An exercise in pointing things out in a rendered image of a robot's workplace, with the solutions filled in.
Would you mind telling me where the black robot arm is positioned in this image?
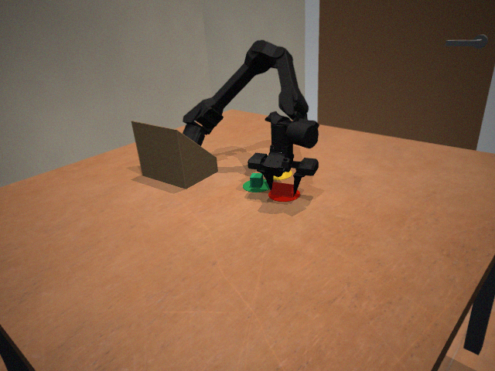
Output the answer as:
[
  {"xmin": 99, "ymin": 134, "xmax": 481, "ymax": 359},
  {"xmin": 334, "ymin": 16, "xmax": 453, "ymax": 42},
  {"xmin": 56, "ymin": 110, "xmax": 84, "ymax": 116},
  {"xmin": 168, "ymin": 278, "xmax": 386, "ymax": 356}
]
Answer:
[{"xmin": 183, "ymin": 40, "xmax": 319, "ymax": 177}]

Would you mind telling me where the green circle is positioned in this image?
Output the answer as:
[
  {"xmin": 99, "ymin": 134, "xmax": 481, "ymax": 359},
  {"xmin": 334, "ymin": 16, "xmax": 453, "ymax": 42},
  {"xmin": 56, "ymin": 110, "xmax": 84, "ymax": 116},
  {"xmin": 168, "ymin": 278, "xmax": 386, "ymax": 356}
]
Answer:
[{"xmin": 243, "ymin": 179, "xmax": 270, "ymax": 192}]

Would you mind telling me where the yellow circle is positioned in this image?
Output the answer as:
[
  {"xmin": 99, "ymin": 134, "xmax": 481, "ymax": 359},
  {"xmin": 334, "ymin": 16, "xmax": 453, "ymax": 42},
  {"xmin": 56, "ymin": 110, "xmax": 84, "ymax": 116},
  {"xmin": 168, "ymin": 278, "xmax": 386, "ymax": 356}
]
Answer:
[{"xmin": 273, "ymin": 171, "xmax": 292, "ymax": 180}]

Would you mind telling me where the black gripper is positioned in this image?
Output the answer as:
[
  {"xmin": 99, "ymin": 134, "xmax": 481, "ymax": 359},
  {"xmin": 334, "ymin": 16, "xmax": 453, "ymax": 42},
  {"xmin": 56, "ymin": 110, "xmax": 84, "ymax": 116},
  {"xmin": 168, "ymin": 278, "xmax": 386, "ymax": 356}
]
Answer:
[{"xmin": 247, "ymin": 141, "xmax": 319, "ymax": 194}]

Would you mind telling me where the green block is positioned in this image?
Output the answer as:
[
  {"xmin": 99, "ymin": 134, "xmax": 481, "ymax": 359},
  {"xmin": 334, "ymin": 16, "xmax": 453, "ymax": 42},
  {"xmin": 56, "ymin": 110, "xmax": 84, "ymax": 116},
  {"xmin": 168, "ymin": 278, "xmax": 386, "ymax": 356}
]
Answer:
[{"xmin": 250, "ymin": 173, "xmax": 263, "ymax": 188}]

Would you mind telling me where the red circle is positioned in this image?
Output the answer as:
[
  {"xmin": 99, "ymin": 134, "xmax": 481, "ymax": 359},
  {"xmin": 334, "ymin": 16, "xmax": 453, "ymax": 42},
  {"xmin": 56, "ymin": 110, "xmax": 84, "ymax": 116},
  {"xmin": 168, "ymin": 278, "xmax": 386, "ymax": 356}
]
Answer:
[{"xmin": 268, "ymin": 190, "xmax": 300, "ymax": 202}]

